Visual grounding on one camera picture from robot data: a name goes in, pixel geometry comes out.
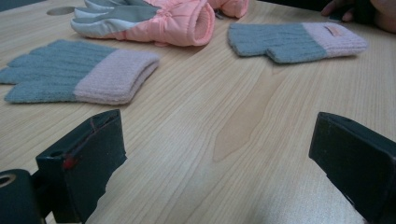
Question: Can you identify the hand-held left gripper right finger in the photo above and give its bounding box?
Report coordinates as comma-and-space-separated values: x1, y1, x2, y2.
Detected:
308, 111, 396, 224

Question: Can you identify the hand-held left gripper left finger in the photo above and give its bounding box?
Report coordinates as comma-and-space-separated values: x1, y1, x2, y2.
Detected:
35, 108, 128, 224

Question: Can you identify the grey pink labelled knit glove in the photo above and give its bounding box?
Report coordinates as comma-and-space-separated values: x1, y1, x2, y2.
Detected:
227, 21, 369, 64

